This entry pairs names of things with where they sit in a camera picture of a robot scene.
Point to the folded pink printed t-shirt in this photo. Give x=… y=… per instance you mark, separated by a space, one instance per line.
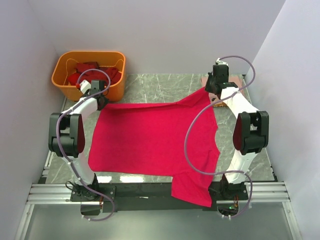
x=234 y=81

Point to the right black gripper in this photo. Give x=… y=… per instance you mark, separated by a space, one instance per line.
x=207 y=87

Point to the orange plastic basket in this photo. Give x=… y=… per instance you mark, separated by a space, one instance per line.
x=66 y=66

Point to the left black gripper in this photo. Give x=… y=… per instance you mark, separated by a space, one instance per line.
x=105 y=103

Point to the bright pink t-shirt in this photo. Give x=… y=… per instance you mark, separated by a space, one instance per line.
x=175 y=139

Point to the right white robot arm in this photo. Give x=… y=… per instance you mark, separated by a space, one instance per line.
x=251 y=131

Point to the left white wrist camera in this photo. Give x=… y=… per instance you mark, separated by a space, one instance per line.
x=83 y=86

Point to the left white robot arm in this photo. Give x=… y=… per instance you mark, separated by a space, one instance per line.
x=66 y=137

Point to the dark red t-shirt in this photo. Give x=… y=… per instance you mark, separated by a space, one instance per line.
x=98 y=74

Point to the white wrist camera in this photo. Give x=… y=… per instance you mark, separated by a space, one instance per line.
x=83 y=86
x=219 y=61

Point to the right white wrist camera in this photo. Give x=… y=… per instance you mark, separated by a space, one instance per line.
x=219 y=61

